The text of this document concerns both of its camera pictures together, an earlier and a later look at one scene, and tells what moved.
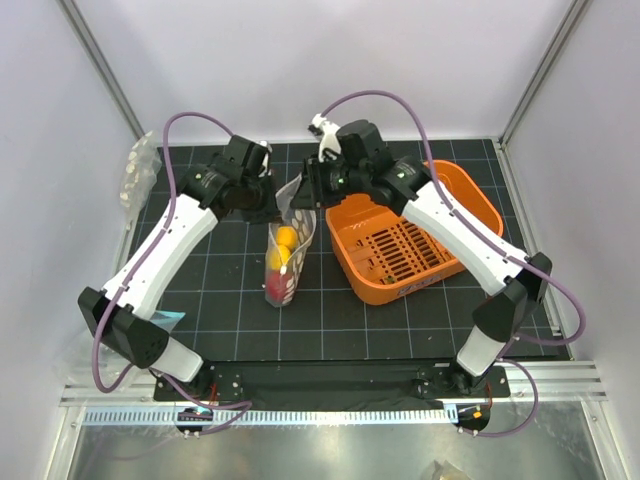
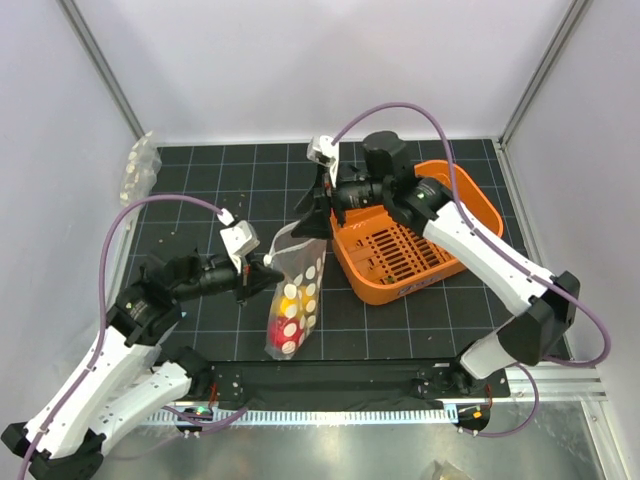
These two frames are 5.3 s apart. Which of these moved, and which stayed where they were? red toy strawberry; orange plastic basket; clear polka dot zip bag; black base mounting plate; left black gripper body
Moved: left black gripper body; red toy strawberry; clear polka dot zip bag
Stayed: black base mounting plate; orange plastic basket
